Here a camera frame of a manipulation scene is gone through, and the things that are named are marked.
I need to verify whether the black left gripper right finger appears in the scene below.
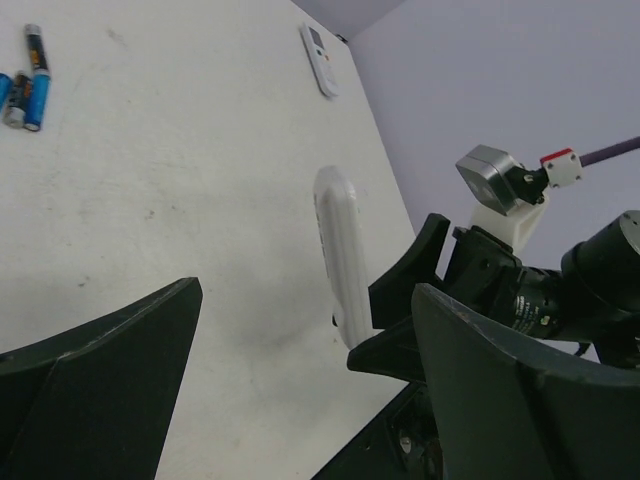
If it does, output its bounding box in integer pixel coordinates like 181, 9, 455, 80
412, 284, 639, 479

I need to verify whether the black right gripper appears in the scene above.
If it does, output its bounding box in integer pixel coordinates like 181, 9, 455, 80
346, 213, 523, 384

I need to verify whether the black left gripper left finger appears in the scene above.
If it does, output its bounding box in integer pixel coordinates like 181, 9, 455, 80
1, 277, 203, 479

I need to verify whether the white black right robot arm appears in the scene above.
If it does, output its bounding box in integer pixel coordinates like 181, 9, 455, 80
347, 210, 639, 383

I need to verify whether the small white remote control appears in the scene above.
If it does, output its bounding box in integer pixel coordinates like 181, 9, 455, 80
300, 23, 339, 98

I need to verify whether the blue battery at edge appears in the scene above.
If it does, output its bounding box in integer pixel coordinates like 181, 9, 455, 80
0, 73, 13, 111

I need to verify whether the black battery upright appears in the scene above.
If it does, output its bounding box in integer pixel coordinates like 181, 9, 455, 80
24, 24, 50, 77

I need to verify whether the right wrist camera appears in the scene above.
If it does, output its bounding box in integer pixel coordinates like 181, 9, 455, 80
456, 145, 584, 255

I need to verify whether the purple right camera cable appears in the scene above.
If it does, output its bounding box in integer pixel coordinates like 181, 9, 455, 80
578, 134, 640, 168

